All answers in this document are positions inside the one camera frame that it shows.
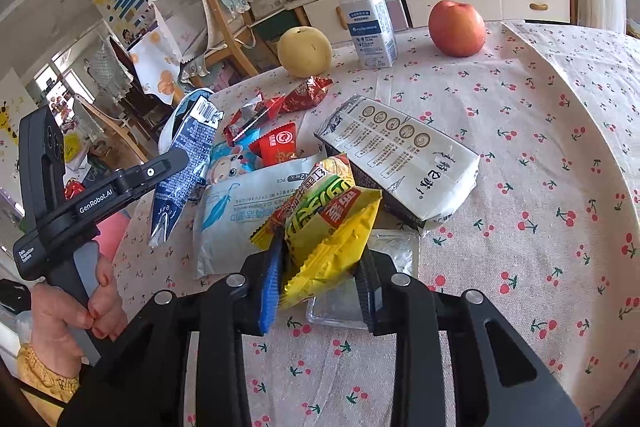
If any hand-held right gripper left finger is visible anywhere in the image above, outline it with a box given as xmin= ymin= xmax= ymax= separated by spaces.
xmin=59 ymin=227 xmax=288 ymax=427

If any blue cartoon packet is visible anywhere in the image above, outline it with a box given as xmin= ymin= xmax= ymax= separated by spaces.
xmin=205 ymin=129 xmax=263 ymax=188

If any yellow plastic bag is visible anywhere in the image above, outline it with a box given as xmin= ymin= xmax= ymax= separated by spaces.
xmin=62 ymin=134 xmax=84 ymax=168

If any dark blue foil packet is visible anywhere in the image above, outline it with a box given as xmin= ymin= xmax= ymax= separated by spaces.
xmin=147 ymin=94 xmax=223 ymax=250

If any large white food bag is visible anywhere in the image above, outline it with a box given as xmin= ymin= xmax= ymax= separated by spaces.
xmin=314 ymin=94 xmax=481 ymax=235

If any person's left hand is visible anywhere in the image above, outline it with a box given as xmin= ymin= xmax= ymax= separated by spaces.
xmin=31 ymin=254 xmax=130 ymax=380

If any crumpled red foil wrapper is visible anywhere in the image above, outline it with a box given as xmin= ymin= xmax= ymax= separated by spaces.
xmin=280 ymin=76 xmax=334 ymax=114

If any red square snack packet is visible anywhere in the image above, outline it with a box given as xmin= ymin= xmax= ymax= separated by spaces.
xmin=248 ymin=123 xmax=299 ymax=168

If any white wet wipes packet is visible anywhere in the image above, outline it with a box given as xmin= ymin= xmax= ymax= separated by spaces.
xmin=192 ymin=154 xmax=326 ymax=280

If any white low cabinet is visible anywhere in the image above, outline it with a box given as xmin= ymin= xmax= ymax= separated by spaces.
xmin=285 ymin=0 xmax=581 ymax=45

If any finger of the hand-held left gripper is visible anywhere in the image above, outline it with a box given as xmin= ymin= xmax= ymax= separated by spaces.
xmin=117 ymin=146 xmax=191 ymax=202

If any white milk bottle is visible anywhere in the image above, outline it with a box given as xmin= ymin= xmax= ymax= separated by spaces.
xmin=334 ymin=0 xmax=398 ymax=69

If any yellow snack packet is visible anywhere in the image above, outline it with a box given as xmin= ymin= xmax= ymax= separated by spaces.
xmin=250 ymin=152 xmax=383 ymax=310

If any yellow pear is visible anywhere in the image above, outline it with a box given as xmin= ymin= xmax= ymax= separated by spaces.
xmin=276 ymin=26 xmax=333 ymax=78

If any red apple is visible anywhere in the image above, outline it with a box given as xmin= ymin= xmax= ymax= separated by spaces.
xmin=428 ymin=0 xmax=487 ymax=58

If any red and silver wrapper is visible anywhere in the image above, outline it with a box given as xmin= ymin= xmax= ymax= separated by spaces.
xmin=222 ymin=91 xmax=286 ymax=146

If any person's left forearm yellow sleeve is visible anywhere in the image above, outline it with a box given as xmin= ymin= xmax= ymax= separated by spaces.
xmin=16 ymin=343 xmax=82 ymax=427

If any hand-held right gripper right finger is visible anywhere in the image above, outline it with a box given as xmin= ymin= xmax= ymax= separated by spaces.
xmin=352 ymin=247 xmax=586 ymax=427

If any wooden chair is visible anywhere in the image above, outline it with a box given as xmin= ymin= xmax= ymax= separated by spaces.
xmin=195 ymin=0 xmax=263 ymax=80

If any clear plastic tray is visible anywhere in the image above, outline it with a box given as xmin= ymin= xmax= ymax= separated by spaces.
xmin=306 ymin=229 xmax=421 ymax=330

